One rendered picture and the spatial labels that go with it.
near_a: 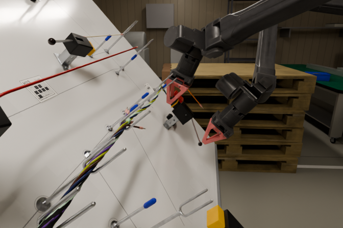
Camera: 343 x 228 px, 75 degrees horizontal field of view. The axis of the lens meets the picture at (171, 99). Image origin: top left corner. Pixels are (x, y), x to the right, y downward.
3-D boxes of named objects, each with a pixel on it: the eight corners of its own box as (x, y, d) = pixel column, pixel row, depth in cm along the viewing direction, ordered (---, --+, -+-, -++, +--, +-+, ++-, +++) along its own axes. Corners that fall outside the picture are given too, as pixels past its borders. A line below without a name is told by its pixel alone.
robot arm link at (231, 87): (276, 81, 64) (266, 97, 72) (246, 56, 69) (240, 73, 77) (246, 104, 61) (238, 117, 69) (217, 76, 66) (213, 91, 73)
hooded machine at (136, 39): (129, 82, 649) (127, 31, 609) (149, 82, 644) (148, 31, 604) (122, 87, 583) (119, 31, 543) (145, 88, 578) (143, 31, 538)
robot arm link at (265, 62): (284, -7, 82) (273, 17, 92) (267, -10, 83) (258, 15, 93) (278, 90, 62) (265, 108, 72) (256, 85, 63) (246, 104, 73)
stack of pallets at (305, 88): (266, 133, 318) (275, 62, 290) (301, 173, 226) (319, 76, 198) (168, 131, 323) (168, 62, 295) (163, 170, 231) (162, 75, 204)
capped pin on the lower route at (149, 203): (111, 231, 33) (153, 204, 30) (109, 220, 34) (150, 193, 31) (118, 231, 34) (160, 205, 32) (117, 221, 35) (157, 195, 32)
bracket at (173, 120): (167, 130, 71) (179, 121, 70) (163, 124, 71) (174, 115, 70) (170, 125, 76) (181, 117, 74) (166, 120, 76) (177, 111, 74)
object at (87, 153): (94, 156, 40) (152, 109, 36) (90, 162, 38) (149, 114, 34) (87, 148, 40) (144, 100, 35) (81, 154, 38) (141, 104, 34)
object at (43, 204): (53, 204, 29) (129, 145, 25) (44, 215, 27) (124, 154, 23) (42, 194, 29) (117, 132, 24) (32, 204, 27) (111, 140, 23)
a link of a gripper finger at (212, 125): (194, 138, 69) (215, 117, 67) (197, 130, 76) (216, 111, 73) (211, 153, 69) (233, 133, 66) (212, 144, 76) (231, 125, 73)
